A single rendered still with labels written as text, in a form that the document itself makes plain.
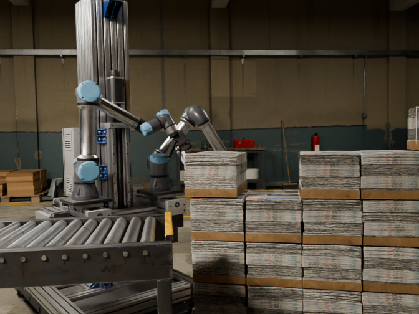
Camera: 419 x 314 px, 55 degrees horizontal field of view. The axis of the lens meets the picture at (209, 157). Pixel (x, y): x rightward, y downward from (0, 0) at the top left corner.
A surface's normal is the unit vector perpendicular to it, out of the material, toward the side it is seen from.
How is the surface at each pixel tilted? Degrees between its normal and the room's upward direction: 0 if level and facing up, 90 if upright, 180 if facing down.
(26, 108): 90
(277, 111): 90
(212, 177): 90
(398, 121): 90
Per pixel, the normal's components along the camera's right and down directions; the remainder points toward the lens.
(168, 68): 0.11, 0.05
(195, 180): -0.23, 0.06
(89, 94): 0.43, -0.09
